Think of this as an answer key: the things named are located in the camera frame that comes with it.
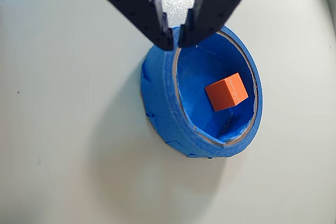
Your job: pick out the small orange cube block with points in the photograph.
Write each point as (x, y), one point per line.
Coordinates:
(223, 95)

